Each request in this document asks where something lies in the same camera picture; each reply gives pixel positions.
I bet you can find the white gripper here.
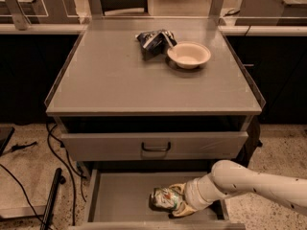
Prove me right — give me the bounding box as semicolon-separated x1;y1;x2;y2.
170;175;213;218

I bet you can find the green white 7up can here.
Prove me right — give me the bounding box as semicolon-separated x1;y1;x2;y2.
151;188;182;211

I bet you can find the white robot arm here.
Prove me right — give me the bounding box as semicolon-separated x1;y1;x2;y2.
172;160;307;218

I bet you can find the grey open middle drawer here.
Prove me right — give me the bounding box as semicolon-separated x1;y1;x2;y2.
69;160;246;230

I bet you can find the grey top drawer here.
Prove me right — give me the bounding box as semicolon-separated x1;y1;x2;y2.
61;131;248;161

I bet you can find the grey drawer cabinet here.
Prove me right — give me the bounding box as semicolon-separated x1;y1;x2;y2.
43;16;267;230

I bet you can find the black bar on floor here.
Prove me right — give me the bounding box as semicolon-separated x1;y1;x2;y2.
39;168;65;230

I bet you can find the white bowl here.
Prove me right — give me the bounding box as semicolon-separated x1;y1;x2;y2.
167;41;211;69

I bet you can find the crumpled blue chip bag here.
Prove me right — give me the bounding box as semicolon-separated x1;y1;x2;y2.
136;29;177;53

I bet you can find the black drawer handle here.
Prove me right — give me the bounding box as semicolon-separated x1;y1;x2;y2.
141;142;172;152

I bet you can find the black thin floor cable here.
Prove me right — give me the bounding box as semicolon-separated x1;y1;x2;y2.
0;163;54;230

